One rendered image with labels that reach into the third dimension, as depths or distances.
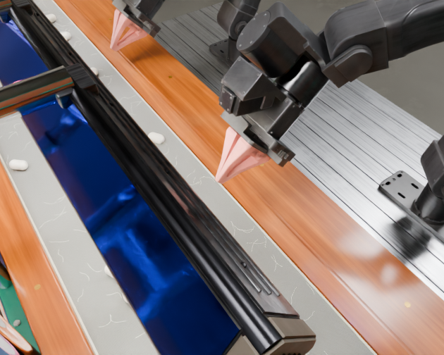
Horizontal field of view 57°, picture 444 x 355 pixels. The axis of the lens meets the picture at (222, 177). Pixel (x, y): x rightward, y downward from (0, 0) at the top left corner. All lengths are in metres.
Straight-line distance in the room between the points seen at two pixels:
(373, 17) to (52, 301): 0.54
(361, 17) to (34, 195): 0.58
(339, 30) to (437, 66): 2.06
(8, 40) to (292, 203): 0.46
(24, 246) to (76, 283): 0.10
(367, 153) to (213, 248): 0.73
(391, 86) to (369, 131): 1.36
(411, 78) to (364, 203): 1.65
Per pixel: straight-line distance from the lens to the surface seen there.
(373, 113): 1.03
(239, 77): 0.48
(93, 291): 0.64
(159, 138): 0.79
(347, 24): 0.53
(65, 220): 0.72
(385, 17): 0.53
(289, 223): 0.65
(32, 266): 0.66
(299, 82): 0.54
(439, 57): 2.66
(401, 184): 0.87
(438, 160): 0.74
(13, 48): 0.43
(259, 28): 0.52
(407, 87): 2.35
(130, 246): 0.26
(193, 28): 1.28
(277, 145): 0.52
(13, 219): 0.73
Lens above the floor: 1.30
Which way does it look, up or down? 50 degrees down
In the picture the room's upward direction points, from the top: straight up
